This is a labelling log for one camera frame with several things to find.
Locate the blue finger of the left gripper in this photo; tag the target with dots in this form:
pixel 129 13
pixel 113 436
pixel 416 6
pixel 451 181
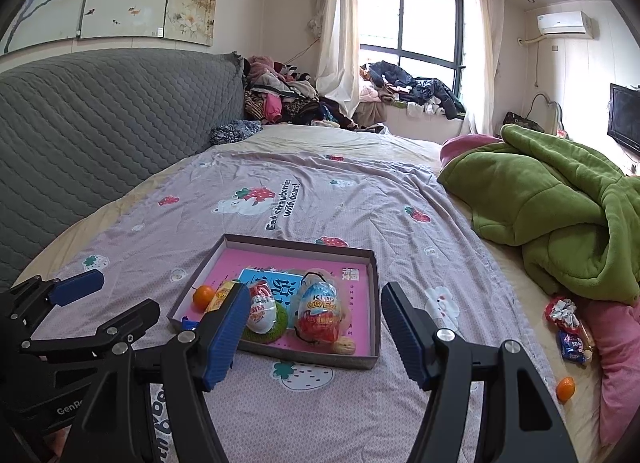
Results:
pixel 67 291

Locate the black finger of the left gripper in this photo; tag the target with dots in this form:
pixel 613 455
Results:
pixel 131 324

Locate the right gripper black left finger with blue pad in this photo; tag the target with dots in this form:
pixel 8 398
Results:
pixel 115 421

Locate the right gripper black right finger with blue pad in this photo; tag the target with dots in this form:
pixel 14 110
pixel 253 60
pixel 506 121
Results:
pixel 519 422

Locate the blue candy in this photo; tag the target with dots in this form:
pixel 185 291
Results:
pixel 187 324

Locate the orange tangerine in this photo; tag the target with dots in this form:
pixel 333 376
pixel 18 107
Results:
pixel 202 296
pixel 565 389

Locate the yellow snack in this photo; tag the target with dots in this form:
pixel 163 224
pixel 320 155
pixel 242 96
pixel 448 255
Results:
pixel 220 295

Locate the white Kinder egg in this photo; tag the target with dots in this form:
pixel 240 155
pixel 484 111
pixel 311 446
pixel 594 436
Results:
pixel 263 308

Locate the feather pouch with black cord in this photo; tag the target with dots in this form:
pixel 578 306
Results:
pixel 308 278

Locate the brown walnut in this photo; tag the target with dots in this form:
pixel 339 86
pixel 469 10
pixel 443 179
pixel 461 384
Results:
pixel 344 345

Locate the red Kinder egg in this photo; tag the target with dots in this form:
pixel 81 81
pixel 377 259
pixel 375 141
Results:
pixel 319 313

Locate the person's left hand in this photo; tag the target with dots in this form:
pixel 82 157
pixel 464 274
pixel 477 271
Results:
pixel 56 442

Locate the blue candy wrapper right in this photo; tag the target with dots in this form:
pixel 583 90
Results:
pixel 573 348

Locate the red silver snack wrapper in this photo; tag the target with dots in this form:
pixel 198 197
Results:
pixel 562 312

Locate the grey quilted headboard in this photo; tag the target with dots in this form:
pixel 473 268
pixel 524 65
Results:
pixel 79 131

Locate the blue booklet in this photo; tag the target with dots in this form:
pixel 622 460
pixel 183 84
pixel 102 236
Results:
pixel 282 285

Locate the pink strawberry bed sheet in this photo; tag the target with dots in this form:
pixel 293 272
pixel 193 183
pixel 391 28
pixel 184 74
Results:
pixel 269 411

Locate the pink shallow cardboard box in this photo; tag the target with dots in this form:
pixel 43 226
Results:
pixel 353 270

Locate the green quilted blanket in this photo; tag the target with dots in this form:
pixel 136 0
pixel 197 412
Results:
pixel 555 212

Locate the dark patterned cloth on bed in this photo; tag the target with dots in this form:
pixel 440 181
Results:
pixel 234 131

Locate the clothes pile by headboard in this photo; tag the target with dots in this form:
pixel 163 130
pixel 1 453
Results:
pixel 276 93

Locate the black television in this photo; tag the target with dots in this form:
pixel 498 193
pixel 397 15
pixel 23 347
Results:
pixel 624 117

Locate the clothes pile on windowsill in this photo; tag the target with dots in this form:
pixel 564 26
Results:
pixel 390 84

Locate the cream curtain left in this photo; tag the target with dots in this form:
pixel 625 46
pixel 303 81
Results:
pixel 335 24

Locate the cream curtain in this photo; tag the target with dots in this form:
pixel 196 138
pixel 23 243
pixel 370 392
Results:
pixel 335 24
pixel 484 23

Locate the white air conditioner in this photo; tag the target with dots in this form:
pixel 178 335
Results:
pixel 565 25

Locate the dark framed window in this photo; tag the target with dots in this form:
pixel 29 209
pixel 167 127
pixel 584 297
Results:
pixel 424 37

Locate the cream curtain right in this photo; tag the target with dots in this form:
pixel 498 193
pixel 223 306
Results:
pixel 484 23

